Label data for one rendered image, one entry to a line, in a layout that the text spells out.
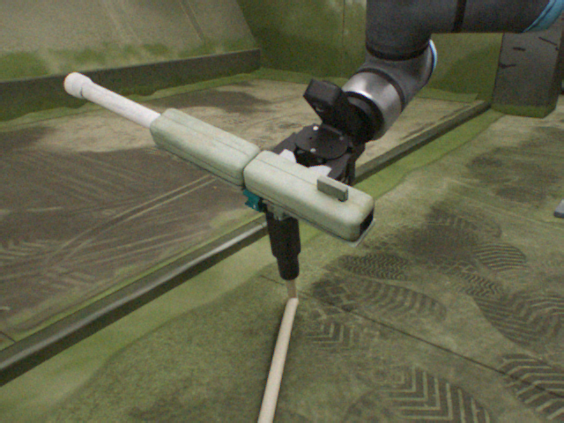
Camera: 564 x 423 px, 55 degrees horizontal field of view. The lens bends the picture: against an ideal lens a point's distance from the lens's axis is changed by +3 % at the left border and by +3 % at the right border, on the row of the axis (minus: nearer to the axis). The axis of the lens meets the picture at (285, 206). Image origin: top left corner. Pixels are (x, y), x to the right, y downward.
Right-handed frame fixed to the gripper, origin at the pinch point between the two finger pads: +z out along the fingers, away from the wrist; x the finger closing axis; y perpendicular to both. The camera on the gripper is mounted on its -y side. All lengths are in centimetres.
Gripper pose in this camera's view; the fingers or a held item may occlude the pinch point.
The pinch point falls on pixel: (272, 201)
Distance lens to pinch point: 62.9
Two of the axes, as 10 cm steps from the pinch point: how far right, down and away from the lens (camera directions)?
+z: -5.7, 6.6, -4.9
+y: 0.9, 6.4, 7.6
